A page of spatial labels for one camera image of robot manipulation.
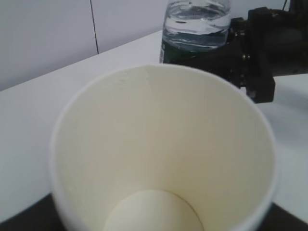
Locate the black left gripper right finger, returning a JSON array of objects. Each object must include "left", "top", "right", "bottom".
[{"left": 257, "top": 204, "right": 308, "bottom": 231}]

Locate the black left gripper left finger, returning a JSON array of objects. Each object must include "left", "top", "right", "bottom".
[{"left": 0, "top": 194, "right": 63, "bottom": 231}]

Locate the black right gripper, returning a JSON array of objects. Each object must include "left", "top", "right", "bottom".
[{"left": 170, "top": 7, "right": 308, "bottom": 103}]

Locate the clear water bottle green label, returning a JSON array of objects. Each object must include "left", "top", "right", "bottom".
[{"left": 160, "top": 0, "right": 231, "bottom": 63}]

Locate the white paper cup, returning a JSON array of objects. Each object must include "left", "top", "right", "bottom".
[{"left": 49, "top": 64, "right": 279, "bottom": 231}]

